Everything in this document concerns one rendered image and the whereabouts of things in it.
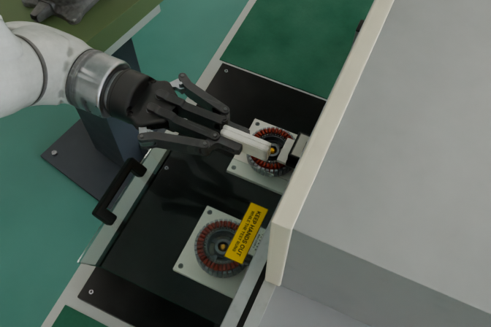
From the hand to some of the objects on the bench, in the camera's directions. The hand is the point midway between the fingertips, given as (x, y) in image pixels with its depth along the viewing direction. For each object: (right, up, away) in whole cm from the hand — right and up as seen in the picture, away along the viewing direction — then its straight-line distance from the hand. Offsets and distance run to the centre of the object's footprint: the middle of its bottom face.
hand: (245, 143), depth 72 cm
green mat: (+49, +28, +67) cm, 87 cm away
